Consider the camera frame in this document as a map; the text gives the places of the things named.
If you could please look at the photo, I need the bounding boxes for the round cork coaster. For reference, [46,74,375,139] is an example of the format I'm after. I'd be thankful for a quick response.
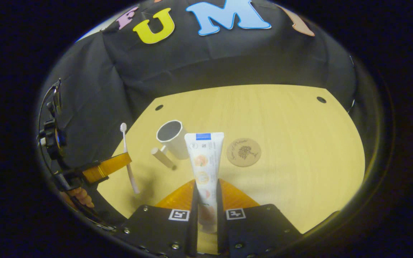
[227,138,262,167]

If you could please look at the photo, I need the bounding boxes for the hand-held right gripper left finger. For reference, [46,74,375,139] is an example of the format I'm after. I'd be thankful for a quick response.
[115,180,199,258]

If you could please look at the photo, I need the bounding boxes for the white toothpaste tube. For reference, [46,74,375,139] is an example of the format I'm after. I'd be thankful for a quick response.
[184,132,225,233]

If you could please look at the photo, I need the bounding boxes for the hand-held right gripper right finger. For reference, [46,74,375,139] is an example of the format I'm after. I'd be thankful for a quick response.
[217,178,302,258]

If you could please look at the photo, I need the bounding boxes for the white toothbrush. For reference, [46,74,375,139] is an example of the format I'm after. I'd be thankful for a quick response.
[120,123,140,194]

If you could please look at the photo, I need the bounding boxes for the white cup with wooden handle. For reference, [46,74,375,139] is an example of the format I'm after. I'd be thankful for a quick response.
[151,120,190,169]

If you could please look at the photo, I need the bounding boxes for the wooden desktop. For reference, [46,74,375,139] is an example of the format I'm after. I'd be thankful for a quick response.
[97,84,366,255]

